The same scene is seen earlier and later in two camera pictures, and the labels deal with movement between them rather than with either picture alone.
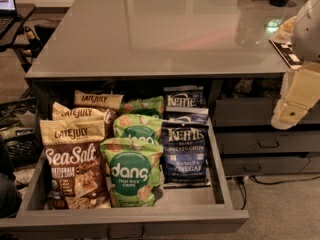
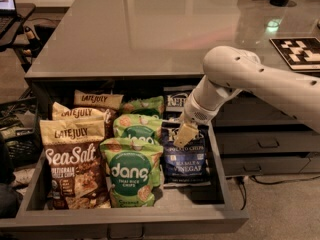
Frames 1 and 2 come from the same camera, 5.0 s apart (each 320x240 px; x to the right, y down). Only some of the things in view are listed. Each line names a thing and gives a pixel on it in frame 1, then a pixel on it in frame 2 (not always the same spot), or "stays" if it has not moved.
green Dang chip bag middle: x=138 y=126 stays
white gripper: x=308 y=34 to x=196 y=113
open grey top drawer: x=189 y=207 stays
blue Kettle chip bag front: x=184 y=147 stays
